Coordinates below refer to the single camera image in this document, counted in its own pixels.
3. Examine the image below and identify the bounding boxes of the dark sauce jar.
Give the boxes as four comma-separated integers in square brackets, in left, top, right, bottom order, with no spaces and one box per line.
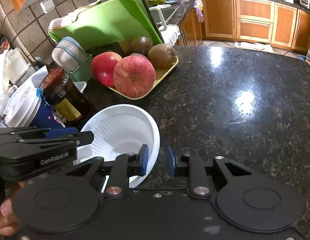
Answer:
[39,67,95,130]

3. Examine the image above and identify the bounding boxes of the white bowl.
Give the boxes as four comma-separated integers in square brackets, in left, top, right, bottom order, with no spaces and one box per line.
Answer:
[74,104,160,188]

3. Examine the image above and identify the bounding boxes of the kiwi fruit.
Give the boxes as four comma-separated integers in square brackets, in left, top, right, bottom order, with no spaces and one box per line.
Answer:
[131,36,153,56]
[148,44,176,69]

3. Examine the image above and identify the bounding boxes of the blue paper coffee cup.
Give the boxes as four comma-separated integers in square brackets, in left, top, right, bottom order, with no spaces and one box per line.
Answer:
[4,86,63,129]

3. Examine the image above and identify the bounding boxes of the yellow fruit tray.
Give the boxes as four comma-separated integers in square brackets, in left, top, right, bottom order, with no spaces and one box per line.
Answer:
[108,56,179,100]

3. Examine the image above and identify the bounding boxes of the person's left hand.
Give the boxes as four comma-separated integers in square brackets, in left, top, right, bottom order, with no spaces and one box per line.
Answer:
[0,181,28,237]

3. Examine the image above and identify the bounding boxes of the green cutting board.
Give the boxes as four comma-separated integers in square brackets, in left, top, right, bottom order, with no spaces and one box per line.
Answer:
[48,0,164,50]

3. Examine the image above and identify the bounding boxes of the dark red apple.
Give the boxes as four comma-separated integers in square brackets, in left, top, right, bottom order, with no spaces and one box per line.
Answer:
[90,51,122,87]

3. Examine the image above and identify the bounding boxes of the metal lidded tin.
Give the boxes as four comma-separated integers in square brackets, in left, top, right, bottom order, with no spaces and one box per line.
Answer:
[51,36,89,73]

